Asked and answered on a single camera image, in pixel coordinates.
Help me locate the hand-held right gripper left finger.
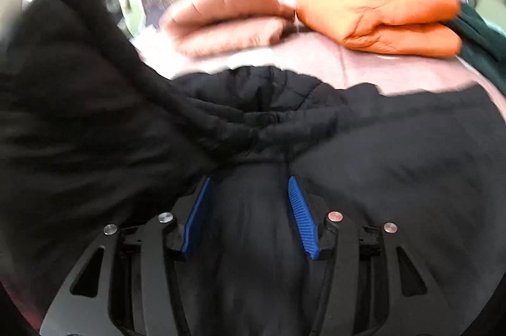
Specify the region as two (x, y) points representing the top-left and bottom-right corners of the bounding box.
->
(40, 177), (215, 336)

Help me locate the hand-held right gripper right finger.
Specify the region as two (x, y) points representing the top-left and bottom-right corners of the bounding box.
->
(288, 176), (464, 336)

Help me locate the black puffer jacket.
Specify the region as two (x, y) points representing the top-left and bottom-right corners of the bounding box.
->
(0, 0), (506, 336)

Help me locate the pink polka-dot bedsheet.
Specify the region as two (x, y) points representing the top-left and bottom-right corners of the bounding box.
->
(132, 23), (506, 101)

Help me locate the pink puffer jacket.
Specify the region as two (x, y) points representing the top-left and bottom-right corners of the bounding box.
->
(161, 0), (296, 58)

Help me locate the orange puffer jacket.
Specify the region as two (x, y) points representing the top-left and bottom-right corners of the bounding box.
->
(294, 0), (464, 58)

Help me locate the dark green garment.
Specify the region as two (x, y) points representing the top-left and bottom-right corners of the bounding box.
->
(446, 2), (506, 84)

